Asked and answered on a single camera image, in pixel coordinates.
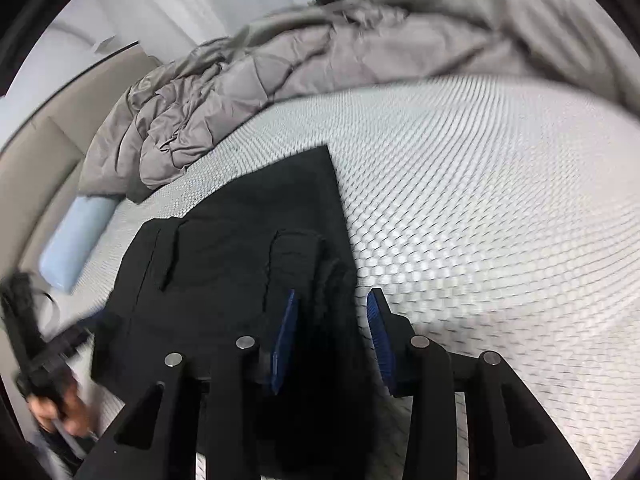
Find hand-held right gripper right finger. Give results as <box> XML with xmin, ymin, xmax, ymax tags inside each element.
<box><xmin>365</xmin><ymin>287</ymin><xmax>591</xmax><ymax>480</ymax></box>

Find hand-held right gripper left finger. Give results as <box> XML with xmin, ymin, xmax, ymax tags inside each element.
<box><xmin>75</xmin><ymin>287</ymin><xmax>301</xmax><ymax>480</ymax></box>

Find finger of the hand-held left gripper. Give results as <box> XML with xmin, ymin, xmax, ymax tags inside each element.
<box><xmin>47</xmin><ymin>309</ymin><xmax>108</xmax><ymax>361</ymax></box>

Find black pants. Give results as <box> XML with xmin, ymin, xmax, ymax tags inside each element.
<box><xmin>90</xmin><ymin>144</ymin><xmax>401</xmax><ymax>480</ymax></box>

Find person's left hand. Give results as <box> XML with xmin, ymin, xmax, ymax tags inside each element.
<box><xmin>27</xmin><ymin>375</ymin><xmax>97</xmax><ymax>438</ymax></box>

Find light blue pillow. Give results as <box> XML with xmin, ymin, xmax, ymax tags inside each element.
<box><xmin>39</xmin><ymin>195</ymin><xmax>124</xmax><ymax>296</ymax></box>

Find beige headboard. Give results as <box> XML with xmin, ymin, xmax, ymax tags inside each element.
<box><xmin>0</xmin><ymin>52</ymin><xmax>162</xmax><ymax>283</ymax></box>

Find white honeycomb bed mattress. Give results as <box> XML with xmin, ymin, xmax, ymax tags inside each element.
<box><xmin>47</xmin><ymin>79</ymin><xmax>640</xmax><ymax>480</ymax></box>

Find grey comforter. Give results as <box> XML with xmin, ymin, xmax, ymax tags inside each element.
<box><xmin>77</xmin><ymin>0</ymin><xmax>640</xmax><ymax>206</ymax></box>

